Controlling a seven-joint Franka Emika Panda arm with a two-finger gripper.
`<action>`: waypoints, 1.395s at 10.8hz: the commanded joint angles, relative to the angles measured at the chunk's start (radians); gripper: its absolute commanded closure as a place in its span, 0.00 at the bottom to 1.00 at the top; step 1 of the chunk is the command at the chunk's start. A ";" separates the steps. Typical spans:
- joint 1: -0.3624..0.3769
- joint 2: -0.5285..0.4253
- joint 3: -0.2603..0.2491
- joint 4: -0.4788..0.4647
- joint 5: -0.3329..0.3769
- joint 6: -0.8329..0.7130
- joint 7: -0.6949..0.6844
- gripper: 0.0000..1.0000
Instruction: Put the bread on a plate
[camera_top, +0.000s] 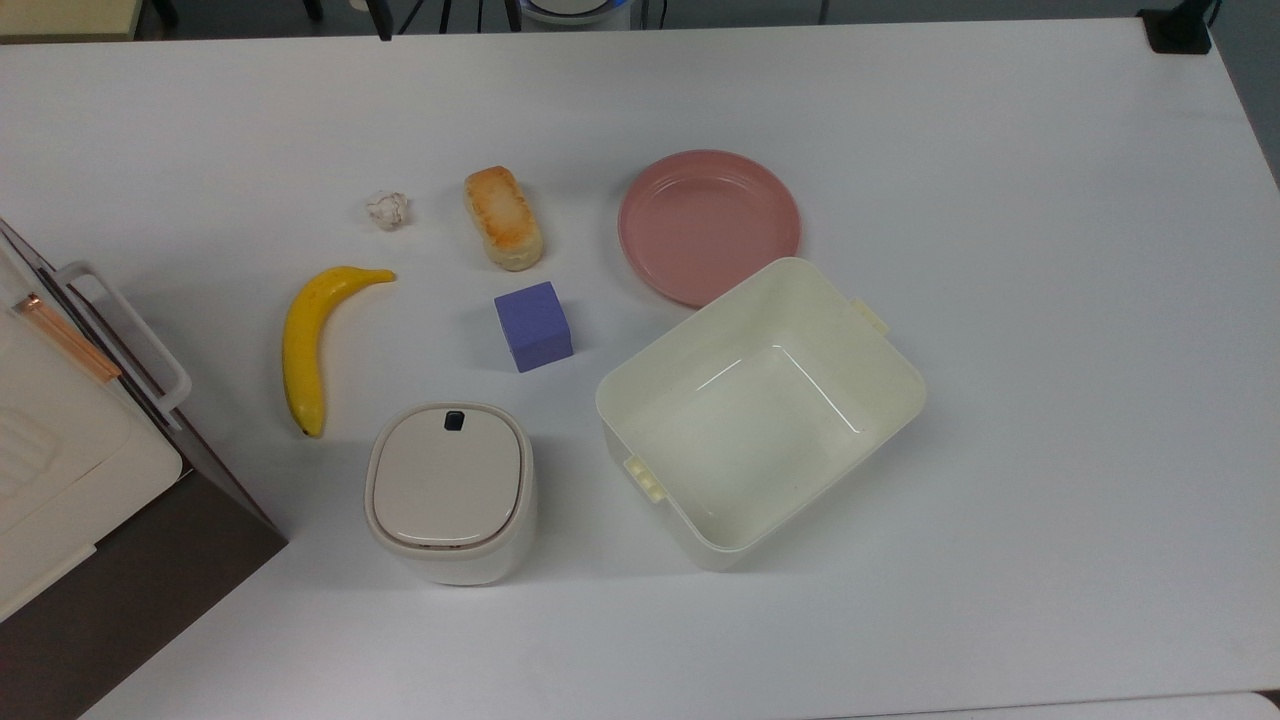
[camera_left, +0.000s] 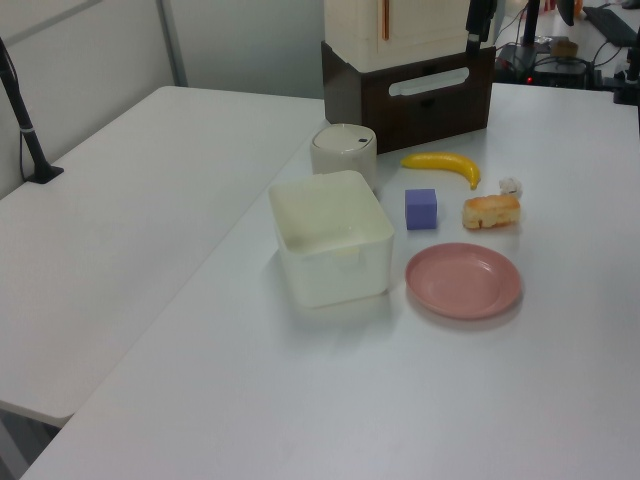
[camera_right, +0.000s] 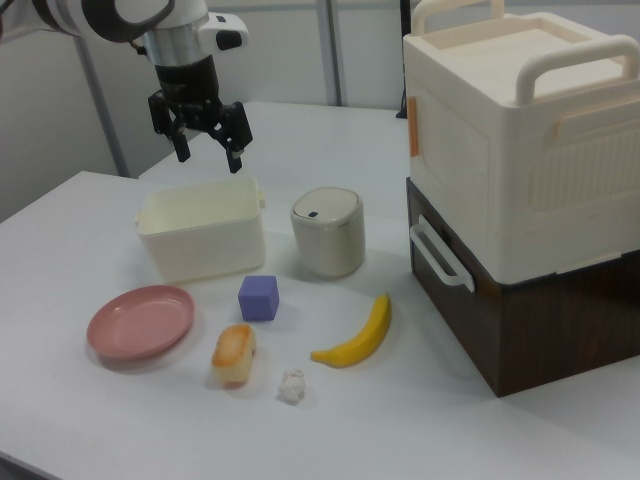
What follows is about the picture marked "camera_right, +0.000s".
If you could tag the black gripper silver flange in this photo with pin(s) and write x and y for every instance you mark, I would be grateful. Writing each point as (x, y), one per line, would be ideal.
(185, 75)

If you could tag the toasted bread piece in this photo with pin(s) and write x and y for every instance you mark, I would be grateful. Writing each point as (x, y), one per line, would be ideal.
(232, 355)

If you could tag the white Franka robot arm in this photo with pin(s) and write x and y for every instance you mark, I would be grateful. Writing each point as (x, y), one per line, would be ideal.
(100, 15)

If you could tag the pink plastic plate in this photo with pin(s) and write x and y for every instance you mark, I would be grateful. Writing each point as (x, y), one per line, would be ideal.
(140, 325)

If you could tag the white plastic storage bin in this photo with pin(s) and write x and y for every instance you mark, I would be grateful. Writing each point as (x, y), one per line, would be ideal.
(210, 250)

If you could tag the small beige lidded trash can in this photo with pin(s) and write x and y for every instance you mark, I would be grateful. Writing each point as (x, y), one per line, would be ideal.
(327, 240)

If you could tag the purple foam cube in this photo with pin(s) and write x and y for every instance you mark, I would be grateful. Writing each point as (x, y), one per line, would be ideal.
(257, 300)

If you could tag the orange strip on cream box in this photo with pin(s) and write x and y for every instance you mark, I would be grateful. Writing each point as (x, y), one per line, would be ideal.
(414, 130)

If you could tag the yellow toy banana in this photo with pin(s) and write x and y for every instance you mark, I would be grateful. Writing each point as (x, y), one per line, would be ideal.
(360, 340)

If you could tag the crumpled paper ball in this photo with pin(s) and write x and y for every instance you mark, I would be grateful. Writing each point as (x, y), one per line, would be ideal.
(292, 386)

